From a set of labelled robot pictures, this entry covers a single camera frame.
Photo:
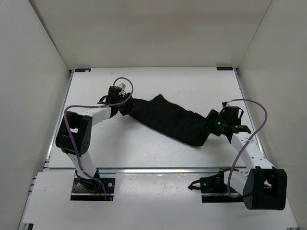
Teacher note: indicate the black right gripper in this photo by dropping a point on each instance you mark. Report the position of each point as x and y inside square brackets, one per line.
[208, 122]

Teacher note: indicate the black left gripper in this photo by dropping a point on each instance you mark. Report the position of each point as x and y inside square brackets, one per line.
[130, 107]

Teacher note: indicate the black pleated skirt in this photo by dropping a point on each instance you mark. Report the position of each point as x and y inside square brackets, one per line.
[172, 120]

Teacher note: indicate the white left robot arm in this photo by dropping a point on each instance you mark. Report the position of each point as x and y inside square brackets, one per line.
[74, 134]

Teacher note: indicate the left blue corner label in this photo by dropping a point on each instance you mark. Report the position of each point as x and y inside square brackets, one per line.
[82, 70]

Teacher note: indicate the blue corner label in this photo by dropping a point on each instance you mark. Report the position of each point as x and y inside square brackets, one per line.
[82, 70]
[224, 68]

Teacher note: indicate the right blue corner label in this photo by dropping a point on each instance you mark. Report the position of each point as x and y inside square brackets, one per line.
[224, 68]

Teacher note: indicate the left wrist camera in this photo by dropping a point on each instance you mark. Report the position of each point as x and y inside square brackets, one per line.
[122, 87]

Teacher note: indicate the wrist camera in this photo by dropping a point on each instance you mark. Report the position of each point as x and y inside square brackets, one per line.
[226, 103]
[122, 87]

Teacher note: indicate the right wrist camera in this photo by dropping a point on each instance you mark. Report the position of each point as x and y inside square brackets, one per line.
[226, 103]

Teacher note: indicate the aluminium right side rail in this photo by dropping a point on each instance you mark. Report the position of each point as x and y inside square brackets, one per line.
[248, 104]

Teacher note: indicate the aluminium rail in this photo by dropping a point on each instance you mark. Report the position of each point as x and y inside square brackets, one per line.
[163, 170]
[248, 104]
[58, 121]

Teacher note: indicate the aluminium left side rail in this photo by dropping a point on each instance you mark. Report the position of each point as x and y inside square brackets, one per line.
[58, 121]

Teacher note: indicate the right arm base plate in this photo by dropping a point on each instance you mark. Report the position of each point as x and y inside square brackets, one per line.
[213, 189]

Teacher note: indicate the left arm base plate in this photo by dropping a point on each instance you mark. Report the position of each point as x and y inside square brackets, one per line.
[91, 190]

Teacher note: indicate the aluminium front rail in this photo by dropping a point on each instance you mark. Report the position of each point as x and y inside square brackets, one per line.
[163, 170]

